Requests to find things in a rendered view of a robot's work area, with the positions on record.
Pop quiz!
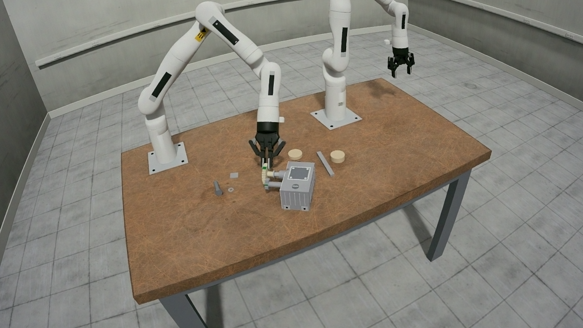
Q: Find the grey hex bolt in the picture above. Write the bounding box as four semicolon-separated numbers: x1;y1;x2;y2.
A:
214;180;222;196

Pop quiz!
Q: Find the cream gear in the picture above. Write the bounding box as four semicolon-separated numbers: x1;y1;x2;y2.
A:
262;163;279;184

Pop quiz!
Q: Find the grey rectangular bar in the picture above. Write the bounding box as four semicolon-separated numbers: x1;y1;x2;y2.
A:
317;151;334;177

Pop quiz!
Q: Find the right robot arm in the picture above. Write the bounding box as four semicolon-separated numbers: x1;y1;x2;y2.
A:
138;1;285;164

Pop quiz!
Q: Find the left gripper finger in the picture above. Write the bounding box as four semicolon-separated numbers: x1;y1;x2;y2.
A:
388;57;403;78
404;52;415;74

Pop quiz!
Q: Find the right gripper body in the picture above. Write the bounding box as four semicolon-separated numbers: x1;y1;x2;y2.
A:
255;122;280;147

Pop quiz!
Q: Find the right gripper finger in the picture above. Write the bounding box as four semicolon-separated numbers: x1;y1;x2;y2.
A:
249;137;266;168
267;138;286;169

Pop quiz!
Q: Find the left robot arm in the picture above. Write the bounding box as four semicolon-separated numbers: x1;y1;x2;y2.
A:
322;0;409;121

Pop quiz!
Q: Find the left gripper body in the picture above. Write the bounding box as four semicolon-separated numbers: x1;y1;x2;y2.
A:
392;47;409;65

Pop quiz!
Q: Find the grey engine case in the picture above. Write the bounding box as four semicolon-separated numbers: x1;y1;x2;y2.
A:
264;161;316;211

